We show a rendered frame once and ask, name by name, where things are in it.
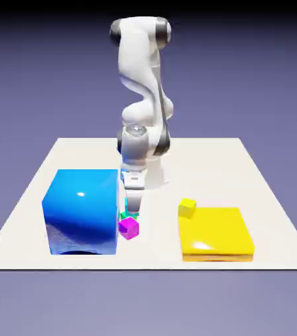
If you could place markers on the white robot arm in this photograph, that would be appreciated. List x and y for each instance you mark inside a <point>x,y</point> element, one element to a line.
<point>138,78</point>

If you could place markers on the large yellow box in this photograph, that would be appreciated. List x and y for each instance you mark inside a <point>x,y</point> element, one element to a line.
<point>214,231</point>

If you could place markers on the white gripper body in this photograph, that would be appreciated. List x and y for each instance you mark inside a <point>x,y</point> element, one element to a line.
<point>134,200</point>

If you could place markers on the large blue box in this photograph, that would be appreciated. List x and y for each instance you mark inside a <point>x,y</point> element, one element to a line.
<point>81,210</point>

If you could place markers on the small green cube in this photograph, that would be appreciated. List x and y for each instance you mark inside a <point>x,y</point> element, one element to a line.
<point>123,215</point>

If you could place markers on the small yellow cube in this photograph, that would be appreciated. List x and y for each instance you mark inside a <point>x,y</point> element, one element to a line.
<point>187,208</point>

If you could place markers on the small magenta cube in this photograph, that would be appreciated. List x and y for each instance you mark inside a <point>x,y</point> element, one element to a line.
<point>129,227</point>

